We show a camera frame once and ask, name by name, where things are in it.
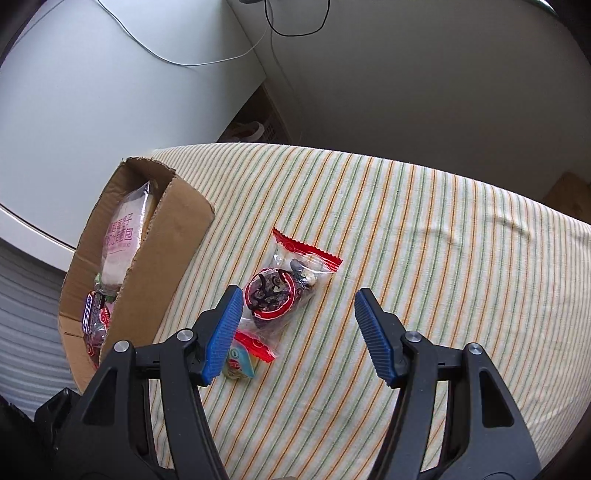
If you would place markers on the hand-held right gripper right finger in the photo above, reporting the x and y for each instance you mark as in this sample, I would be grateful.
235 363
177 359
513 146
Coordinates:
374 337

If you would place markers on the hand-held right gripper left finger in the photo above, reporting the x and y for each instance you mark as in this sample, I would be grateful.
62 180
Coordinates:
224 332

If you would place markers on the clear red-edged mixed snack packet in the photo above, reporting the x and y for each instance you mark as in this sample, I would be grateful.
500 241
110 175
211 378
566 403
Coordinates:
272 295

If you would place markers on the brown cardboard box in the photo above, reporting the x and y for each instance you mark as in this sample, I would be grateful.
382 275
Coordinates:
157 258

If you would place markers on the small teal snack packet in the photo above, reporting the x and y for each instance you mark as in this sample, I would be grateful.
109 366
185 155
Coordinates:
240 368

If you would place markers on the striped cloth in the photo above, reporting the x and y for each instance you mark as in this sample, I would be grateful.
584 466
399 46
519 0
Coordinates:
438 258

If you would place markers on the red and white snack packet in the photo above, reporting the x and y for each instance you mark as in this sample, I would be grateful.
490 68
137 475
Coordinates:
94 323

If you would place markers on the grey ribbed shutter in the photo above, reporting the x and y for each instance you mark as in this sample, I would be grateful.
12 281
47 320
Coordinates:
27 314

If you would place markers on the pink printed bread packet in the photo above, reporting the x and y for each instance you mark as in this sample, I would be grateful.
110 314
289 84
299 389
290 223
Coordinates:
122 240

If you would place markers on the brown plastic basket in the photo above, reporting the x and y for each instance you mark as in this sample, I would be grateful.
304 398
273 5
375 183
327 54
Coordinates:
258 122

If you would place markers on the white cabinet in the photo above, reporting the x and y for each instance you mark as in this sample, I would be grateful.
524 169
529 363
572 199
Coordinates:
115 115

